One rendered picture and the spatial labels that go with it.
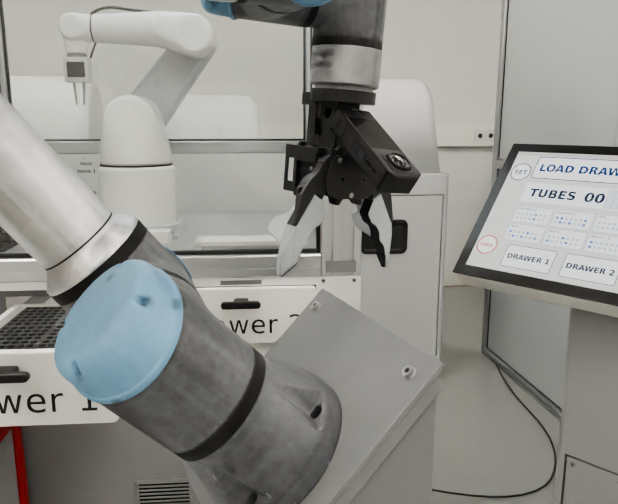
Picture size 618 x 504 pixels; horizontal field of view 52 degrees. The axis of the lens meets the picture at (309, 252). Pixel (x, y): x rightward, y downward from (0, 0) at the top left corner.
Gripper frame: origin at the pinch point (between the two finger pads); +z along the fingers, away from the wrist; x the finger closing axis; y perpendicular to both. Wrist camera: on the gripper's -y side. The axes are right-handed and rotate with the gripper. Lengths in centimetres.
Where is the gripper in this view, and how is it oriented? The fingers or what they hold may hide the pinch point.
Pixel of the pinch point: (339, 274)
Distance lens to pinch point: 70.7
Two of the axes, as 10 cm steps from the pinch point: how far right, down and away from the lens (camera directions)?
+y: -5.9, -2.1, 7.8
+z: -0.8, 9.8, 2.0
